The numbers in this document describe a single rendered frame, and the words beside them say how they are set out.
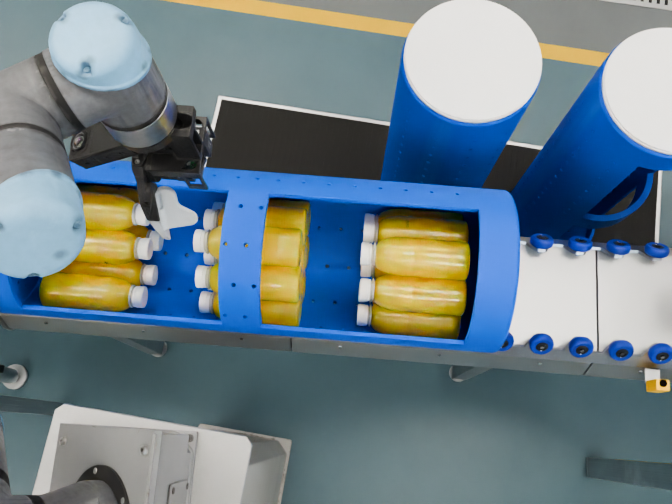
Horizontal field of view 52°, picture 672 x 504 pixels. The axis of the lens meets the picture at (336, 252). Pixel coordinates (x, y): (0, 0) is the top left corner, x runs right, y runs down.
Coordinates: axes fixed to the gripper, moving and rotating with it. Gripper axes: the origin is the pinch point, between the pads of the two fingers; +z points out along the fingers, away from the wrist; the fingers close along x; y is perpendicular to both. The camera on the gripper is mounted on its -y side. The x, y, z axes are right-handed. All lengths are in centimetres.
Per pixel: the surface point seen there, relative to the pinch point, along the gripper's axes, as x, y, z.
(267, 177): 10.7, 9.1, 22.4
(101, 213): 4.1, -20.1, 28.0
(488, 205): 8, 46, 21
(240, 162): 55, -17, 125
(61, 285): -8.2, -27.0, 32.9
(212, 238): 0.1, 0.6, 24.8
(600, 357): -11, 73, 50
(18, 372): -17, -83, 138
